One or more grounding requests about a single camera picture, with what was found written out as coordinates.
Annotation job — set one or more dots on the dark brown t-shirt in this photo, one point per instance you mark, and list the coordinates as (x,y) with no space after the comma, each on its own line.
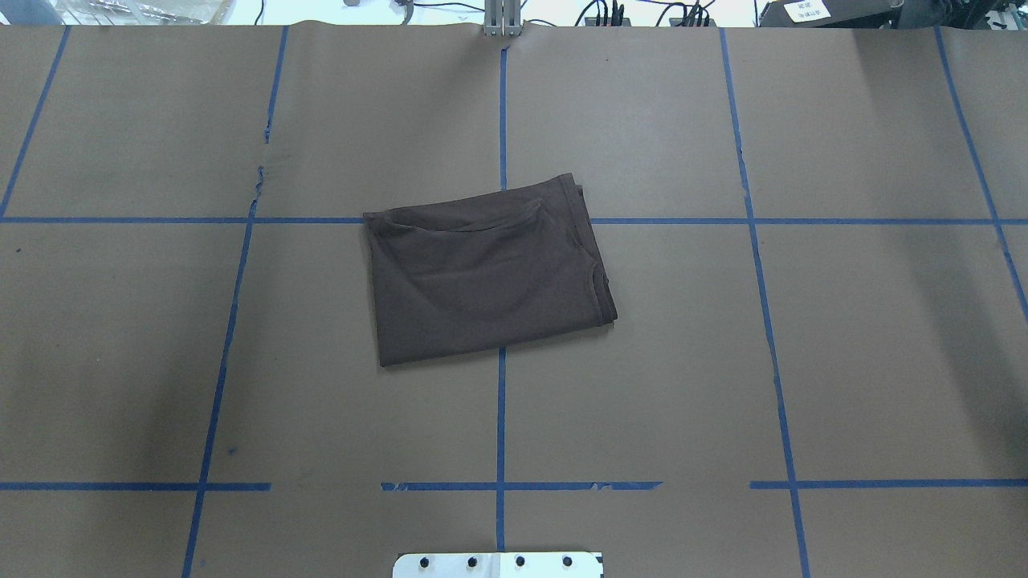
(484,272)

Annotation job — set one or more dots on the aluminium frame post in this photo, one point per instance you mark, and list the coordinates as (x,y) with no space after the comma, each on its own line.
(502,18)

